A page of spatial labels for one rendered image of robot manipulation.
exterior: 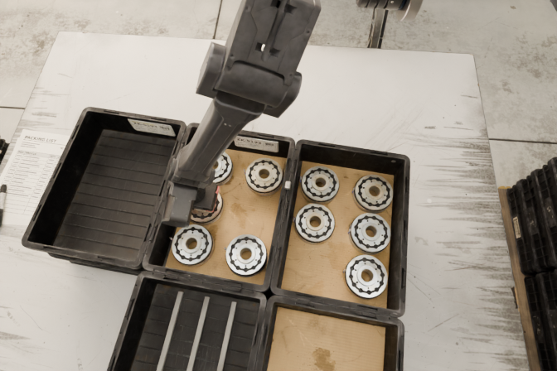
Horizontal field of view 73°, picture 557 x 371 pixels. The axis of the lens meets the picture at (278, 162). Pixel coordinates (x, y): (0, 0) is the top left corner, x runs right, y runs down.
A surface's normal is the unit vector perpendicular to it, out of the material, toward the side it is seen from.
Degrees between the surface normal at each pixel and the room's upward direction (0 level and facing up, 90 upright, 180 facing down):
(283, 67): 56
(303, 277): 0
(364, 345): 0
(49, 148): 0
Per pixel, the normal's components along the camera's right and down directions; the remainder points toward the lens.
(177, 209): 0.38, -0.23
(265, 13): 0.18, 0.50
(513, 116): -0.01, -0.43
